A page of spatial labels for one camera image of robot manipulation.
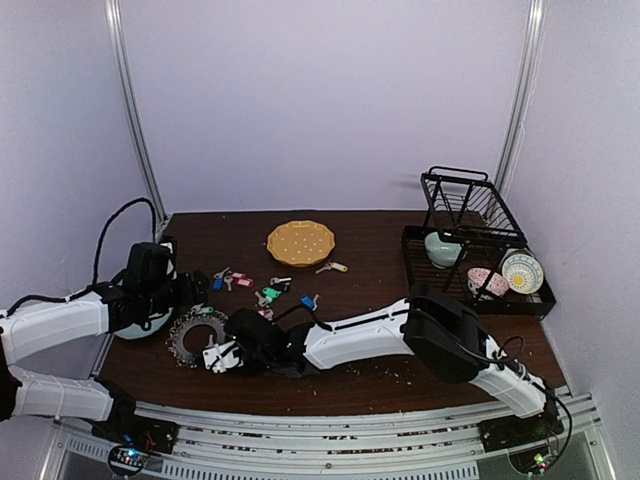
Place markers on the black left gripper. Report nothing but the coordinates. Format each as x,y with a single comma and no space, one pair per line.
186,297

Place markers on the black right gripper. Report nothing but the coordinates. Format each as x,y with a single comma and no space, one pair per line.
239,333

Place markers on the key with blue tag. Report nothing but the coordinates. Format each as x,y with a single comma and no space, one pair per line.
220,281

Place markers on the key with red tag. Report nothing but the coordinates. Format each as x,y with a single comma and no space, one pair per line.
238,280

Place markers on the key with green tag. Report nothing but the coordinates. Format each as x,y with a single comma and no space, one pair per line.
266,296

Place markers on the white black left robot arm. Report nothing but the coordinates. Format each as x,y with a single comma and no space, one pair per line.
134,305

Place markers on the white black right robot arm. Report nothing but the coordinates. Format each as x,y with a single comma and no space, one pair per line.
441,332

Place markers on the key with light-blue tag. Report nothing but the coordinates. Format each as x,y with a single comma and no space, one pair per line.
310,302

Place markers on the key with black tag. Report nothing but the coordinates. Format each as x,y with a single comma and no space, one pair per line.
281,284

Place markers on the light blue plate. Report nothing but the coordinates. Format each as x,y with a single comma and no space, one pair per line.
136,332

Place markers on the key with yellow tag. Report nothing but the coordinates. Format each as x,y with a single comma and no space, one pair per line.
332,266

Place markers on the yellow dotted plate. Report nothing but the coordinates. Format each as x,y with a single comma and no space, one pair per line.
300,243

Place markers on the pale green bowl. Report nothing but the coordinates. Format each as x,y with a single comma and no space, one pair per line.
441,254

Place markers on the pink patterned bowl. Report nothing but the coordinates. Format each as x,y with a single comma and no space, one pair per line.
481,278

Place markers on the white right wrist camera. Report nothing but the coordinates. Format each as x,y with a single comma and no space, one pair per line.
221,358

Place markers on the aluminium front rail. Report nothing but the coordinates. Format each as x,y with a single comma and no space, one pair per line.
435,444

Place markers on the black wire dish rack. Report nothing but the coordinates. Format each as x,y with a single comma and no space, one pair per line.
465,209

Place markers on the left aluminium corner post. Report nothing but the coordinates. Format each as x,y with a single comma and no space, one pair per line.
117,35

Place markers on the aluminium corner post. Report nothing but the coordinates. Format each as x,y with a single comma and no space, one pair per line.
524,91
117,35

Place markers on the right aluminium corner post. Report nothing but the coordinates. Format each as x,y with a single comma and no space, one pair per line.
524,91

